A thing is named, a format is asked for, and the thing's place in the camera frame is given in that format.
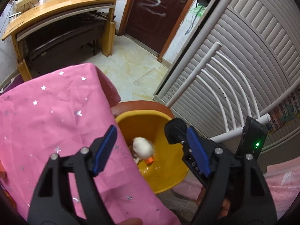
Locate pink star tablecloth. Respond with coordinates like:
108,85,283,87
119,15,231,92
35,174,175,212
1,63,179,224

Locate red brown stool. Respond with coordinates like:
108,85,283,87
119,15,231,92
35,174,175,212
111,100,174,118

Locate right hand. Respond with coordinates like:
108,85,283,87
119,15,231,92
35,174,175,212
196,187,231,219

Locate white tissue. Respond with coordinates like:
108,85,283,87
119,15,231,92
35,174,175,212
132,137,155,166

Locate black bench under desk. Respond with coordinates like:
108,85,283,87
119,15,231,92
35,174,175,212
23,12,106,74

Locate dark red door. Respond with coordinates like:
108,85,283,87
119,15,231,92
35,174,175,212
118,0,194,62

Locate left hand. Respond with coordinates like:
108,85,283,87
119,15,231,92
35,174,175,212
117,218,143,225

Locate wooden desk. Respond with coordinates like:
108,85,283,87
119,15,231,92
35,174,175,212
2,0,125,82

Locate yellow plastic bin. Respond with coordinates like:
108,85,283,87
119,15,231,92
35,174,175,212
115,110,188,194

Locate white metal chair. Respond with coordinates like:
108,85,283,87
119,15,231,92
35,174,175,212
166,42,271,143

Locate white louvered cabinet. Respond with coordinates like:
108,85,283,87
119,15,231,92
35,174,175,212
155,0,299,150

